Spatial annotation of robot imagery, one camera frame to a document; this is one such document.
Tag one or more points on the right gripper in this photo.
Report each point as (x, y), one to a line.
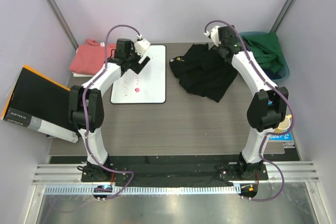
(217, 49)

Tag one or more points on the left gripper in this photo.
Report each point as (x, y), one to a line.
(139, 66)

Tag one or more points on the black t shirt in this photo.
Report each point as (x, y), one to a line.
(202, 71)

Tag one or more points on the green t shirt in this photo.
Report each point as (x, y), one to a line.
(267, 51)

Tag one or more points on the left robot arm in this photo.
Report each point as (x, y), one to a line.
(86, 111)

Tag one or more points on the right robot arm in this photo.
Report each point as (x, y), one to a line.
(268, 105)

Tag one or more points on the white whiteboard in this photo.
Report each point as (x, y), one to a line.
(147, 87)

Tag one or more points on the navy blue t shirt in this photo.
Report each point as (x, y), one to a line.
(271, 75)

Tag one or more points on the folded pink t shirt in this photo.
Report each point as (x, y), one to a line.
(89, 58)

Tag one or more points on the blue plastic basket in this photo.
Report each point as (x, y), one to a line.
(284, 72)

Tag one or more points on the folded white t shirt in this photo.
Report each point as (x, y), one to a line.
(77, 75)

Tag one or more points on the yellow cup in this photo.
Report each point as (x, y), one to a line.
(284, 125)

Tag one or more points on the blue book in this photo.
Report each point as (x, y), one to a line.
(281, 138)

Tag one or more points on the black clip file folder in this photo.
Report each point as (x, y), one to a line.
(40, 104)

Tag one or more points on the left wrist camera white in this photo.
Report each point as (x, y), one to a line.
(141, 45)

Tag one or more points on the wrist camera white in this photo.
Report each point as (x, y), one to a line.
(213, 35)
(141, 45)

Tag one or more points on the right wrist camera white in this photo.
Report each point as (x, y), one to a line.
(213, 35)

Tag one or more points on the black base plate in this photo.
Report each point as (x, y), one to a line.
(185, 168)

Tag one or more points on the left aluminium frame post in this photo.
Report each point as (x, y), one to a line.
(62, 22)

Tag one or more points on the aluminium rail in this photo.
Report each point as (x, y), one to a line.
(50, 174)

